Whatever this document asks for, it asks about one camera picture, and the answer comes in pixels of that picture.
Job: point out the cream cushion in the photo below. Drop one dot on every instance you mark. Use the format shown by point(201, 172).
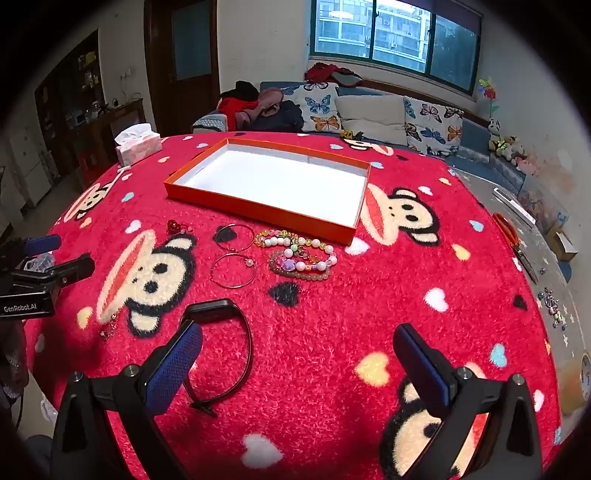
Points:
point(371, 117)

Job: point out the orange shallow box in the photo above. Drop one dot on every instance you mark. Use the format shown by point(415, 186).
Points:
point(277, 180)

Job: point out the blue sofa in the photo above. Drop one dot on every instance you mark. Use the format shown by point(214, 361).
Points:
point(473, 134)

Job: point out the scattered small beads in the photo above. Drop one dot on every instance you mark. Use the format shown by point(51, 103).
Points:
point(551, 304)

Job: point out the thin metal hoop earring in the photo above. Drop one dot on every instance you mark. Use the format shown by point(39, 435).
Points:
point(236, 225)
point(250, 262)

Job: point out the red clothes on sill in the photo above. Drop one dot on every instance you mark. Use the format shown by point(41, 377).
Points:
point(328, 74)

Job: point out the red monkey printed blanket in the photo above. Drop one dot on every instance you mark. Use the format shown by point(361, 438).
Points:
point(323, 323)

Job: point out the red garment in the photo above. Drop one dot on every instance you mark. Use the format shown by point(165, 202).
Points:
point(233, 108)

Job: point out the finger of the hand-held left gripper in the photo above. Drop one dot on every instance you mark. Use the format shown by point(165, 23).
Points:
point(44, 243)
point(69, 272)

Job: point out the black smart band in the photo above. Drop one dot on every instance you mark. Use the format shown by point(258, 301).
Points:
point(217, 307)

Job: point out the pink tissue box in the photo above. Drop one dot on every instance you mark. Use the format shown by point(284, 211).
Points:
point(138, 147)

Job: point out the red rose earring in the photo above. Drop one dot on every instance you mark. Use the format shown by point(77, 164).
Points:
point(175, 226)

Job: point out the wooden side table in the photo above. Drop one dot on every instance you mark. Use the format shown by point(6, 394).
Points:
point(111, 124)

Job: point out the dark navy garment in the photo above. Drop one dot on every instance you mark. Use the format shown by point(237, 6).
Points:
point(281, 117)

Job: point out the gold dangling earring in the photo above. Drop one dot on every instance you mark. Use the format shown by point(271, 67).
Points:
point(109, 325)

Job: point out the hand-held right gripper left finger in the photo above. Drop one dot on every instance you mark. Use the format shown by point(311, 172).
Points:
point(173, 364)

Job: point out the dark wooden shelf cabinet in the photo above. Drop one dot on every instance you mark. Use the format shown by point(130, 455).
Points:
point(69, 92)

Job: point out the colourful flower toy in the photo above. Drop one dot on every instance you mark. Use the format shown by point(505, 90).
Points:
point(489, 92)

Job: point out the butterfly print pillow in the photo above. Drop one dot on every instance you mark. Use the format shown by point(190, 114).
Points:
point(434, 124)
point(318, 108)

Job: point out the window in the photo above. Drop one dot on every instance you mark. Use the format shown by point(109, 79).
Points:
point(392, 32)

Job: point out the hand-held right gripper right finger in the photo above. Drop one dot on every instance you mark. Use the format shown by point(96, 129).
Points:
point(422, 364)

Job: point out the tape roll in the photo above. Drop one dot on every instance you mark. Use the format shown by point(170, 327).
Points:
point(577, 383)

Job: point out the pink garment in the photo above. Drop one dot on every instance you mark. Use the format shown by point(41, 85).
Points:
point(268, 104)

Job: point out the dark wooden door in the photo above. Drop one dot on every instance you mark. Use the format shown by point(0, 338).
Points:
point(189, 64)

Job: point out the white cabinet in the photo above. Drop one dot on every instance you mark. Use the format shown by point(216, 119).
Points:
point(30, 166)

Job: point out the small cardboard box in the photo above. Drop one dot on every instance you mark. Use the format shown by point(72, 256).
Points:
point(563, 244)

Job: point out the black garment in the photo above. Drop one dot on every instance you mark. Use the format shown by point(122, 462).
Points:
point(242, 90)

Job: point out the pile of plush toys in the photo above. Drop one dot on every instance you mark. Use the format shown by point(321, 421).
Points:
point(508, 147)

